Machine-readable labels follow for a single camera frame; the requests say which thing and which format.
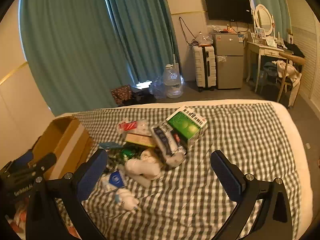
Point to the white blue round-logo packet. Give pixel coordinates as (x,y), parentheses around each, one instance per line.
(115,180)

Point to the oval white framed mirror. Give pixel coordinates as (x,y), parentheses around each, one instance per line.
(263,20)

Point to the dark pile on floor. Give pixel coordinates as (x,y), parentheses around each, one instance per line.
(140,92)

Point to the wide teal curtain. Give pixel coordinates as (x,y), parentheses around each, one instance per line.
(70,42)

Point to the wooden chair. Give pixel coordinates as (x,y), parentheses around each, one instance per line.
(293,60)

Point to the green white carton box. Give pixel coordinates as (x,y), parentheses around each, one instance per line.
(187,127)

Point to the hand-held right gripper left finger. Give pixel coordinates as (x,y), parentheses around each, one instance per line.
(91,173)

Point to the white blue tissue pack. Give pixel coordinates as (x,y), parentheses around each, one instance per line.
(165,142)

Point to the green white checked blanket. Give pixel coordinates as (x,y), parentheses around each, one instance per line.
(200,192)

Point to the small picture frame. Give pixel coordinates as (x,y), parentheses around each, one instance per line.
(260,33)

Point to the silver small fridge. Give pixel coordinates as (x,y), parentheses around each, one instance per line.
(228,62)

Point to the black wall television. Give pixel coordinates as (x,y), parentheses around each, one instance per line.
(228,8)

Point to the narrow teal curtain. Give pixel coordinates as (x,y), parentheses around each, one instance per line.
(142,30)

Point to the brown cardboard box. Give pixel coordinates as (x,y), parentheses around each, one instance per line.
(62,140)

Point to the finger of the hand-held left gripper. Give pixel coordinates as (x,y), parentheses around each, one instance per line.
(47,160)
(25,158)

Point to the white louvered door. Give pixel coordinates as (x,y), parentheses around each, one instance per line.
(308,62)

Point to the small white crumpled cloth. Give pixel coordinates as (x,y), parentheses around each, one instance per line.
(127,198)

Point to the clear plastic bag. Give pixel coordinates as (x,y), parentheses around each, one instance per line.
(203,38)

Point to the white dressing table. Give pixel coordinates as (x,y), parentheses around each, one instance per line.
(265,51)

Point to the green foil wrapper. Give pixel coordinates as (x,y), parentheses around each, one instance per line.
(128,153)

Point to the black clothing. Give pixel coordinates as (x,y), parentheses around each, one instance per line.
(295,48)

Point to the patterned white cloth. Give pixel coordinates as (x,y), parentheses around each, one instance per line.
(17,216)

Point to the blue cloth under table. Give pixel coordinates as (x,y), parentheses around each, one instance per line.
(270,70)

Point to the dark floral patterned bag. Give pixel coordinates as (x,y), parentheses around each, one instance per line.
(121,95)

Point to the bluish clear water bottle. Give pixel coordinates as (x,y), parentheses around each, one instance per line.
(157,88)

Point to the white lace cloth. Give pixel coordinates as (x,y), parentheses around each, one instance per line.
(142,167)

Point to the white hard suitcase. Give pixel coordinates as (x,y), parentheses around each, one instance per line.
(203,66)

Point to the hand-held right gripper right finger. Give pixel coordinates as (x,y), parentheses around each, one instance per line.
(225,175)

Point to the teal plastic item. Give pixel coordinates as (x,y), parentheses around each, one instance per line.
(110,145)

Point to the white sachet red label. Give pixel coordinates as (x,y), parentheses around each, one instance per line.
(127,126)

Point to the flat tan box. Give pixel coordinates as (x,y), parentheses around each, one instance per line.
(140,139)

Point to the white clothing on chair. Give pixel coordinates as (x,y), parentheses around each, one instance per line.
(287,71)

